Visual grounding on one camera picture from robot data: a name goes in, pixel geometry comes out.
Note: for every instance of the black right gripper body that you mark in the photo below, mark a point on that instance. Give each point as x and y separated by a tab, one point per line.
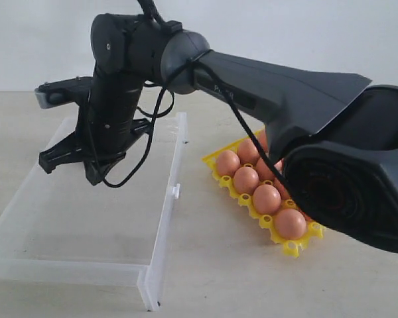
110	139

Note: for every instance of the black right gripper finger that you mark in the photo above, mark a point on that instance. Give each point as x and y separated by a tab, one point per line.
67	151
96	171

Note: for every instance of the brown egg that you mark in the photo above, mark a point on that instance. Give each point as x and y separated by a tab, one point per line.
227	163
290	224
247	152

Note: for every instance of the brown egg fifth row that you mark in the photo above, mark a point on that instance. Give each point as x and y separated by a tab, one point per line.
245	180
281	189
262	139

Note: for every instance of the brown egg second row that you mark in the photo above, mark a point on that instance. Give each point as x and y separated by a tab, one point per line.
264	172

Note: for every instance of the brown egg fourth row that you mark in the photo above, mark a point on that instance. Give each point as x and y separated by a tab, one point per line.
266	199

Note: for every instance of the clear plastic tray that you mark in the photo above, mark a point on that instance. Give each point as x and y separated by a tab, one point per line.
60	229

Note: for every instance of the yellow plastic egg tray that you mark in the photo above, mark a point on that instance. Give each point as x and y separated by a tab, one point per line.
290	247

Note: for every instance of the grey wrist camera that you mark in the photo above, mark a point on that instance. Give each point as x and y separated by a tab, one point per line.
53	94

